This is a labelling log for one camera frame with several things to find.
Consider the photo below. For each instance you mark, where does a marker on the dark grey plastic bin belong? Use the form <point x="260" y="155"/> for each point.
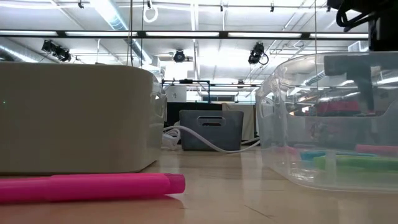
<point x="211" y="137"/>

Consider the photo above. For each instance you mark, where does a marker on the red tool cabinet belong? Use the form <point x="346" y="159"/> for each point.
<point x="337" y="108"/>

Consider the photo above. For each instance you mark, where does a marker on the green highlighter marker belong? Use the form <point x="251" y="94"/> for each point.
<point x="357" y="162"/>

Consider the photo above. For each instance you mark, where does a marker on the silver ventilation duct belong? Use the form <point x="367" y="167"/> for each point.
<point x="109" y="15"/>

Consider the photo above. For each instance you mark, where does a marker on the white plastic bin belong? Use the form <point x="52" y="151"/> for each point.
<point x="77" y="118"/>

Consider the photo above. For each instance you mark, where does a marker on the slim teal marker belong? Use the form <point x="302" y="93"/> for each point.
<point x="311" y="155"/>

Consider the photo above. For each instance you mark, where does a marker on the black aluminium rig frame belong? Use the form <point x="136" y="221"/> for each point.
<point x="141" y="34"/>

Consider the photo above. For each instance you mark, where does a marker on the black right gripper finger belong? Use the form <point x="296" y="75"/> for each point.
<point x="367" y="93"/>

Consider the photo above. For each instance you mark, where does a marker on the black partition board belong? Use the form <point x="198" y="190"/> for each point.
<point x="174" y="115"/>

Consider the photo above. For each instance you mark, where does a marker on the clear plastic bin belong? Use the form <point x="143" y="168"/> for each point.
<point x="280" y="124"/>

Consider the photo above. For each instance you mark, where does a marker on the black background rig frame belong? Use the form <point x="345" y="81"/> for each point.
<point x="186" y="81"/>

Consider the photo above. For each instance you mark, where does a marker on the black ceiling camera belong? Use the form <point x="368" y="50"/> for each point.
<point x="179" y="56"/>
<point x="256" y="51"/>
<point x="60" y="53"/>

